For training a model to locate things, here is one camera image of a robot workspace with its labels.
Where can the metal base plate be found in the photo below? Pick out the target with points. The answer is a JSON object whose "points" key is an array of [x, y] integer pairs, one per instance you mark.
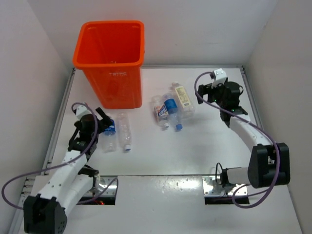
{"points": [[107, 183], [212, 189]]}

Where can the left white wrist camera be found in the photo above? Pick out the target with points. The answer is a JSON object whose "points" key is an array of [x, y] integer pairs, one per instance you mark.
{"points": [[80, 110]]}

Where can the orange plastic bin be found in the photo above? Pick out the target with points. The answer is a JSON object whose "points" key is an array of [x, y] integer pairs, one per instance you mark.
{"points": [[111, 54]]}

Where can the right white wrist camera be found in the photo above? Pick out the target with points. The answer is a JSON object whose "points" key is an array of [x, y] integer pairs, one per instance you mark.
{"points": [[219, 77]]}

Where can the clear bottle blue label white cap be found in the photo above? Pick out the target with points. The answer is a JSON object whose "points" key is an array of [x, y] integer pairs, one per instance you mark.
{"points": [[109, 138]]}

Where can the aluminium frame rail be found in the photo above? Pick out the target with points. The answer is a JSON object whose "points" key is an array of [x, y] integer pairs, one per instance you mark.
{"points": [[30, 180], [249, 91]]}

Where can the clear unlabelled bottle white cap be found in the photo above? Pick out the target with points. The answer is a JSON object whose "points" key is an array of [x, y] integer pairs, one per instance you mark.
{"points": [[124, 132]]}

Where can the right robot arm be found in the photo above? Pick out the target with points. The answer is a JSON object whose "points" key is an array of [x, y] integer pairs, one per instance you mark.
{"points": [[267, 161]]}

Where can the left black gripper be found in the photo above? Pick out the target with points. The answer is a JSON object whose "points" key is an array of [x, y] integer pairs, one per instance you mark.
{"points": [[105, 120]]}

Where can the right aluminium frame rail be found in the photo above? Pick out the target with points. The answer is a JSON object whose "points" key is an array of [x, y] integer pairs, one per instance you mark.
{"points": [[249, 91]]}

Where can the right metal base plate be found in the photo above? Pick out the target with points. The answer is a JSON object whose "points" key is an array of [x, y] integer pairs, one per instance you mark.
{"points": [[212, 189]]}

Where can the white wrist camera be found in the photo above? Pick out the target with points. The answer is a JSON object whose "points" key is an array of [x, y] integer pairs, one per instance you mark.
{"points": [[219, 77], [80, 110]]}

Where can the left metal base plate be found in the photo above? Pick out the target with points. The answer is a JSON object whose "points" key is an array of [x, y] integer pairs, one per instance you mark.
{"points": [[107, 183]]}

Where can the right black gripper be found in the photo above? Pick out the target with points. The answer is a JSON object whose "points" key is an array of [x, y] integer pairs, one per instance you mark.
{"points": [[208, 89]]}

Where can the left aluminium frame rail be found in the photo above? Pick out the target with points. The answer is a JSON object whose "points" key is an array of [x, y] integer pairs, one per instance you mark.
{"points": [[30, 180]]}

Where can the clear bottle orange blue label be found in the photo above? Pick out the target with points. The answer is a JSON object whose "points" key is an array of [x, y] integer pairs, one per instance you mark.
{"points": [[160, 112]]}

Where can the clear bottle cream label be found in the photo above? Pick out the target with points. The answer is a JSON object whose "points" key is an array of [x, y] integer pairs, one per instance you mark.
{"points": [[184, 104]]}

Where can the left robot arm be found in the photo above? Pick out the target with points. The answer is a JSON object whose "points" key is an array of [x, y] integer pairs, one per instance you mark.
{"points": [[47, 212]]}

